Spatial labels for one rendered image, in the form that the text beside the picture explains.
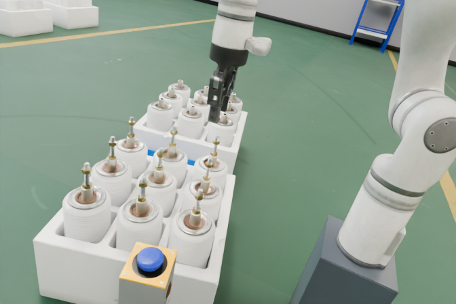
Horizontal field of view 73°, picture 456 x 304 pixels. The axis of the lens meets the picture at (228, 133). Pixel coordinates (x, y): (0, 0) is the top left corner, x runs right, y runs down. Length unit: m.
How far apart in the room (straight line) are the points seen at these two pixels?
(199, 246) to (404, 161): 0.41
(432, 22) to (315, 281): 0.49
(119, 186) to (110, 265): 0.18
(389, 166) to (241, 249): 0.59
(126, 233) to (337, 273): 0.42
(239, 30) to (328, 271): 0.48
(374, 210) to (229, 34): 0.40
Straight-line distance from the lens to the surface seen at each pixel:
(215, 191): 0.78
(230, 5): 0.58
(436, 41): 0.53
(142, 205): 0.69
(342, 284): 0.68
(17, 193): 1.19
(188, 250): 0.68
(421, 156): 0.55
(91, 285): 0.81
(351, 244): 0.66
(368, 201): 0.61
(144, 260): 0.52
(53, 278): 0.84
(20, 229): 1.07
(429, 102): 0.54
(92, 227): 0.74
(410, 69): 0.56
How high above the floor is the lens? 0.73
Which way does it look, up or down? 27 degrees down
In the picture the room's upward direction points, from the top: 12 degrees clockwise
